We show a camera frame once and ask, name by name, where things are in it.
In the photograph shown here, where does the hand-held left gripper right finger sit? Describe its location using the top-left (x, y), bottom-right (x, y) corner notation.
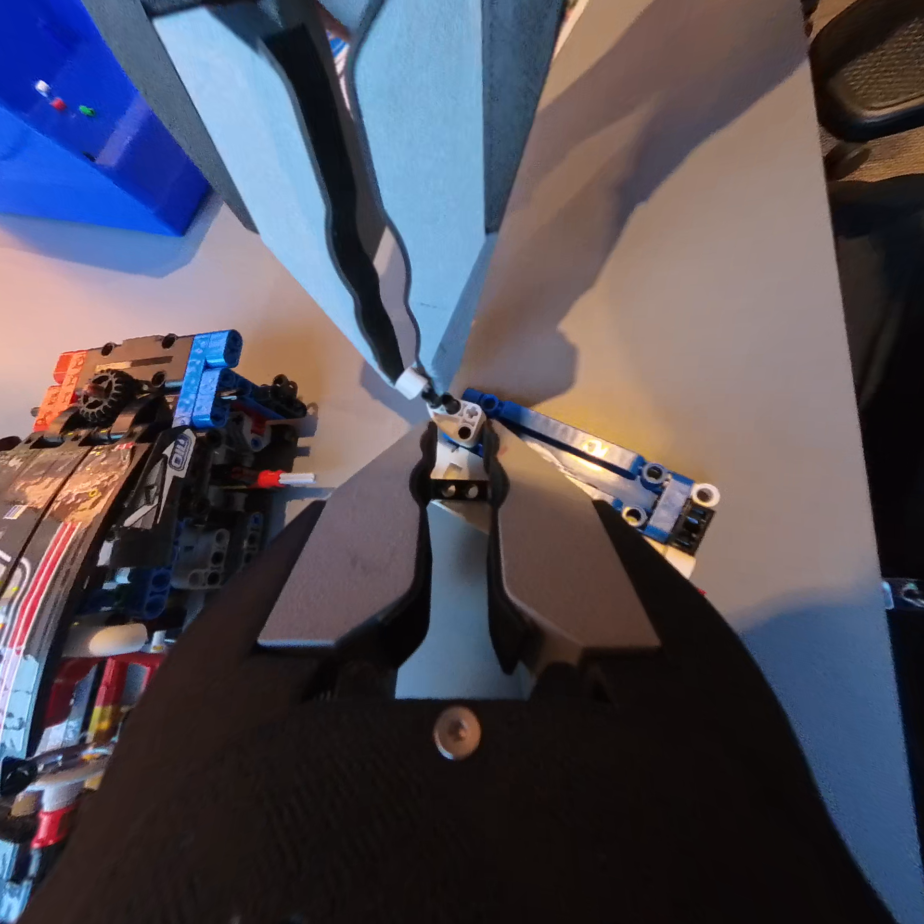
top-left (484, 424), bottom-right (663, 674)

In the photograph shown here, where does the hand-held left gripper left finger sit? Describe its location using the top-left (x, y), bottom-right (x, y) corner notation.
top-left (255, 422), bottom-right (436, 670)

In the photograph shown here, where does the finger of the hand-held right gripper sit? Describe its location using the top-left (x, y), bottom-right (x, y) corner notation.
top-left (348, 0), bottom-right (488, 392)
top-left (150, 11), bottom-right (407, 384)

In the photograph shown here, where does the blue white brick assembly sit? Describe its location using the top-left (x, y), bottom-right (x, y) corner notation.
top-left (422, 386), bottom-right (720, 578)

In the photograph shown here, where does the blue plastic bin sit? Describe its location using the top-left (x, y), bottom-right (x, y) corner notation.
top-left (0, 0), bottom-right (214, 235)

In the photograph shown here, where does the brick race car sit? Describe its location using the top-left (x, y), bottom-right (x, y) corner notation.
top-left (0, 331), bottom-right (319, 924)

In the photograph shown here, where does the black mesh office chair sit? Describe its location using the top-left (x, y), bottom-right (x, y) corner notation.
top-left (808, 0), bottom-right (924, 181)

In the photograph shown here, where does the person's black jacket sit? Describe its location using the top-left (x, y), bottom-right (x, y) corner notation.
top-left (830, 180), bottom-right (924, 924)

